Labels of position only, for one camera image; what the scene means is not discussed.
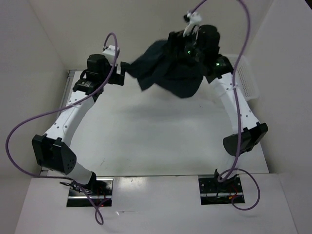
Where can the white plastic mesh basket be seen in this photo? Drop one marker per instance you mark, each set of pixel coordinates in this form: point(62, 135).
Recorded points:
point(246, 80)

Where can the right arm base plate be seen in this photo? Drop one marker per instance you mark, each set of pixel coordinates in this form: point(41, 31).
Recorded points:
point(211, 193)

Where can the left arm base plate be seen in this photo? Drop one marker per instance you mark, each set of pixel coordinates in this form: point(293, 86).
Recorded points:
point(102, 197)

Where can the dark navy shorts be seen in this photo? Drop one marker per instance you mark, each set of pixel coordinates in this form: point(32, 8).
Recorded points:
point(153, 67)

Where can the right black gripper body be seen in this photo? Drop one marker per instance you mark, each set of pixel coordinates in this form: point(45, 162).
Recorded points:
point(192, 51)

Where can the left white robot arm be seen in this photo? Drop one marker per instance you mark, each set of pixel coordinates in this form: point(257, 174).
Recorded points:
point(52, 149)

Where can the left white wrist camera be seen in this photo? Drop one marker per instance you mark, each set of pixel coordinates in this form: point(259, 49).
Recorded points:
point(110, 51)

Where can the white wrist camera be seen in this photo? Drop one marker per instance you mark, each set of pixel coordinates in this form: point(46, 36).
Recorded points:
point(193, 20)
point(110, 51)

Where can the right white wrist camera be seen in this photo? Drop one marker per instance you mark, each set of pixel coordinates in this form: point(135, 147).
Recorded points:
point(193, 20)

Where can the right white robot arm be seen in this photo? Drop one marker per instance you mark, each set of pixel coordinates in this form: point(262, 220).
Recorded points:
point(247, 129)

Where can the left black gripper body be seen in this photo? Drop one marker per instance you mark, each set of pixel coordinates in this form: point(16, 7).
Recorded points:
point(115, 78)

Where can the aluminium table edge rail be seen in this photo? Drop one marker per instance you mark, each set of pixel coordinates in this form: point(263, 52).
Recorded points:
point(66, 92)

